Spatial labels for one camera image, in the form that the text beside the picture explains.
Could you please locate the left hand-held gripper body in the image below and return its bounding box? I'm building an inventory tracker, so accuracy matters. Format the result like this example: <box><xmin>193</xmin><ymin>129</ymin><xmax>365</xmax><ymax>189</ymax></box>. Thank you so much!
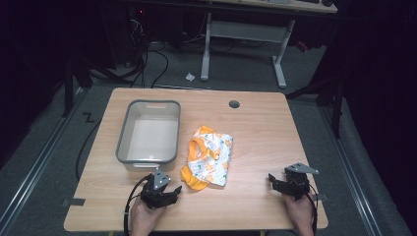
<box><xmin>140</xmin><ymin>168</ymin><xmax>178</xmax><ymax>210</ymax></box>

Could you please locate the grey plastic bin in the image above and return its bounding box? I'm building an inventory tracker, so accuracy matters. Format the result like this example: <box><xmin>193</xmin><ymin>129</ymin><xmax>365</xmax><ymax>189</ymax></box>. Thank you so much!
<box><xmin>115</xmin><ymin>99</ymin><xmax>182</xmax><ymax>173</ymax></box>

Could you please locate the orange and white patterned garment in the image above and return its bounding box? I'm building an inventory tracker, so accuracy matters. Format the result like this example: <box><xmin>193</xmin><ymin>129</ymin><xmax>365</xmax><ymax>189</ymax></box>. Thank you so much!
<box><xmin>179</xmin><ymin>125</ymin><xmax>235</xmax><ymax>192</ymax></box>

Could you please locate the black floor cable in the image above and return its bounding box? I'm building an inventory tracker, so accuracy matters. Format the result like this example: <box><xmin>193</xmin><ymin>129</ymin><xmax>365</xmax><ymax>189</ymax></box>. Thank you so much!
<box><xmin>75</xmin><ymin>119</ymin><xmax>103</xmax><ymax>182</ymax></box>

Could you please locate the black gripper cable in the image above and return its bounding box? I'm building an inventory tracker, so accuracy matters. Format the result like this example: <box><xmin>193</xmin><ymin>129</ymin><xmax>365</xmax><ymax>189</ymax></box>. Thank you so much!
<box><xmin>304</xmin><ymin>183</ymin><xmax>320</xmax><ymax>236</ymax></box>
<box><xmin>123</xmin><ymin>173</ymin><xmax>153</xmax><ymax>236</ymax></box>

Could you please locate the metal floor rail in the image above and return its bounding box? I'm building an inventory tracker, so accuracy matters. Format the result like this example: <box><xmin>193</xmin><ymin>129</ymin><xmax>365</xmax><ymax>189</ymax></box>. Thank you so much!
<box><xmin>319</xmin><ymin>106</ymin><xmax>384</xmax><ymax>236</ymax></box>
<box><xmin>0</xmin><ymin>87</ymin><xmax>87</xmax><ymax>227</ymax></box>

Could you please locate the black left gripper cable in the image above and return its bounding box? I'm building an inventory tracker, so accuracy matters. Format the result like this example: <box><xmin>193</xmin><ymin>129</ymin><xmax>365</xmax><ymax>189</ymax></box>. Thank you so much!
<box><xmin>123</xmin><ymin>173</ymin><xmax>153</xmax><ymax>236</ymax></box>

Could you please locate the person's left hand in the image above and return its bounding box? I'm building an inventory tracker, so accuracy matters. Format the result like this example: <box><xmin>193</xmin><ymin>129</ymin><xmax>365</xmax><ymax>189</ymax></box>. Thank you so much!
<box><xmin>129</xmin><ymin>197</ymin><xmax>168</xmax><ymax>236</ymax></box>

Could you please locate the bundle of black cables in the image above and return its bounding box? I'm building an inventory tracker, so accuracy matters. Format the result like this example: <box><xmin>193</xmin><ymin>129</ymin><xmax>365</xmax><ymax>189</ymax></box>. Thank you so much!
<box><xmin>88</xmin><ymin>9</ymin><xmax>170</xmax><ymax>89</ymax></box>

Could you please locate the person's right hand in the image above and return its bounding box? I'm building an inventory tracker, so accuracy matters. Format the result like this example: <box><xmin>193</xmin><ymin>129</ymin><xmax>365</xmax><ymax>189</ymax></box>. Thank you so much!
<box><xmin>282</xmin><ymin>192</ymin><xmax>316</xmax><ymax>236</ymax></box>

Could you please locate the black metal stand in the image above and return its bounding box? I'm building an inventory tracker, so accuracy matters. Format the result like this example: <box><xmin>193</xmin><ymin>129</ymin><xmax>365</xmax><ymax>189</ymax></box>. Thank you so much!
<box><xmin>60</xmin><ymin>52</ymin><xmax>94</xmax><ymax>118</ymax></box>
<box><xmin>285</xmin><ymin>65</ymin><xmax>349</xmax><ymax>140</ymax></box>

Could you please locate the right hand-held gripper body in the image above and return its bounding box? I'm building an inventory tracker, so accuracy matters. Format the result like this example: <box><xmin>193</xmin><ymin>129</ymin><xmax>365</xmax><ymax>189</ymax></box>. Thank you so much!
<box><xmin>272</xmin><ymin>162</ymin><xmax>320</xmax><ymax>202</ymax></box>

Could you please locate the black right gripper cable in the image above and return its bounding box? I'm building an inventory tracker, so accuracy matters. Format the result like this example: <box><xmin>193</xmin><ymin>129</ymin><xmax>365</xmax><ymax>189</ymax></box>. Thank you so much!
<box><xmin>304</xmin><ymin>183</ymin><xmax>320</xmax><ymax>236</ymax></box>

